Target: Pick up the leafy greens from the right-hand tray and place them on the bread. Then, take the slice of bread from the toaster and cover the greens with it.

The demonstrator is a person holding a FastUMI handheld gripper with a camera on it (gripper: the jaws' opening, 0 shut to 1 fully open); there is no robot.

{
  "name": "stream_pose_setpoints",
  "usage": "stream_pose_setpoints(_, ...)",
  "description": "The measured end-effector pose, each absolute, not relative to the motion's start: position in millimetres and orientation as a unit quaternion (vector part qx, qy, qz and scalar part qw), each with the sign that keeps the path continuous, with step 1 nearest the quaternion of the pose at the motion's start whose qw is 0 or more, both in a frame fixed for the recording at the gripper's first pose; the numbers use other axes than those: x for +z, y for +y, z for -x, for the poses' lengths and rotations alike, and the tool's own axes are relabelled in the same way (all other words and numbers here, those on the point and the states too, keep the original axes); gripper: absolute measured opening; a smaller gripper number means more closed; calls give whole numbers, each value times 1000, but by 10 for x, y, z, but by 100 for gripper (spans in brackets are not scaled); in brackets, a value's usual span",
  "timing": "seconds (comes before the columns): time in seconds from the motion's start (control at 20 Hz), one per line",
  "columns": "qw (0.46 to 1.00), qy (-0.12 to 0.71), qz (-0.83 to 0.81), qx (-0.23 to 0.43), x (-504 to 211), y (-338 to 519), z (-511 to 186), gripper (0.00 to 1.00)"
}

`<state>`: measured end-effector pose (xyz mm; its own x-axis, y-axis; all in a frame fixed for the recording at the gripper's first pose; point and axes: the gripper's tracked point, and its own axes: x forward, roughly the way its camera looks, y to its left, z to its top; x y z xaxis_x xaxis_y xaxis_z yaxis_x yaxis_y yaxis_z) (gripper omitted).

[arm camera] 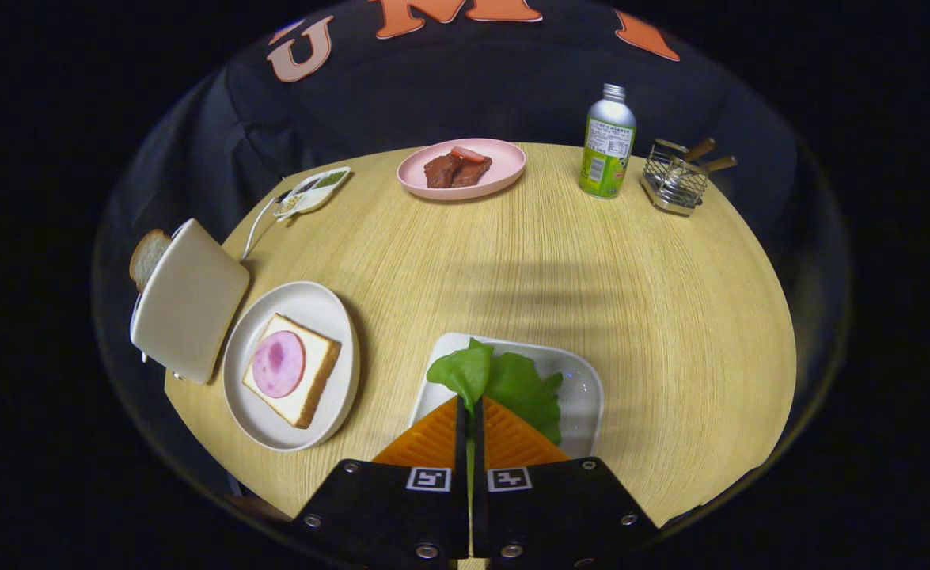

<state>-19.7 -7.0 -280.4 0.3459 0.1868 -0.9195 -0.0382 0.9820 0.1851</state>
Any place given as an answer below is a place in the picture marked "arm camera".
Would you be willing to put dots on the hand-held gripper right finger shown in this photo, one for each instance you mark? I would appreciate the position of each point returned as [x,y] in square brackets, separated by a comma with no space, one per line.
[481,455]

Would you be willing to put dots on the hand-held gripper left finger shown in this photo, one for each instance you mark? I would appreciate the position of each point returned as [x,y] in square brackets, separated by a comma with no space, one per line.
[460,443]

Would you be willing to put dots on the green lettuce leaf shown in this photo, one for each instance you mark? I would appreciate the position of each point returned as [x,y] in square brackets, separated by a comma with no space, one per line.
[524,392]

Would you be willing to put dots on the white rounded square plate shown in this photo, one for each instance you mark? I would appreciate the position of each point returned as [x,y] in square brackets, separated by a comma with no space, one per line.
[579,396]

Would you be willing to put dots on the toasted bread slice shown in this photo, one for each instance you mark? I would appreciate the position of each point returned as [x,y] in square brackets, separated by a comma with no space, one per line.
[148,255]

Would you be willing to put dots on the square sandwich bread slice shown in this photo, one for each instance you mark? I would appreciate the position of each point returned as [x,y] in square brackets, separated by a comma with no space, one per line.
[316,372]

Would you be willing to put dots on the pink ham slice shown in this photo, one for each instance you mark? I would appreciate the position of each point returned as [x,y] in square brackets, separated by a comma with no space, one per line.
[278,364]

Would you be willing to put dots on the round white plate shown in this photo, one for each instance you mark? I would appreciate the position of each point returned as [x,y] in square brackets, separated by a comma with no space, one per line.
[306,301]

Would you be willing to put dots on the brown meat pieces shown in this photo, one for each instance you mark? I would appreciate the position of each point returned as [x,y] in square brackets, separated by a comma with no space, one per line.
[453,172]

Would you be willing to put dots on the pink plate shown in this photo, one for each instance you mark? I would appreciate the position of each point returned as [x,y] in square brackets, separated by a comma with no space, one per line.
[506,162]

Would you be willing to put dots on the white divided seasoning dish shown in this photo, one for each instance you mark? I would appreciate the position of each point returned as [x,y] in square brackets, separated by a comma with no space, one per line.
[314,194]

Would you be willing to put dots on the red sausage slice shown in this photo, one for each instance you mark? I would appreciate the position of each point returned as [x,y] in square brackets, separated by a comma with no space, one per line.
[468,154]

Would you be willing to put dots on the white toaster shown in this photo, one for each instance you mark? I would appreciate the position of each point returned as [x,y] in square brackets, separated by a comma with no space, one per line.
[191,305]

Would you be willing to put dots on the green drink bottle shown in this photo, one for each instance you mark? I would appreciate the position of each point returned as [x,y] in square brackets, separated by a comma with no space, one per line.
[607,150]

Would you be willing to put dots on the black backdrop cloth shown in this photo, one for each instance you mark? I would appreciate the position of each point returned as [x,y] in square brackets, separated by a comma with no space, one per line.
[472,87]

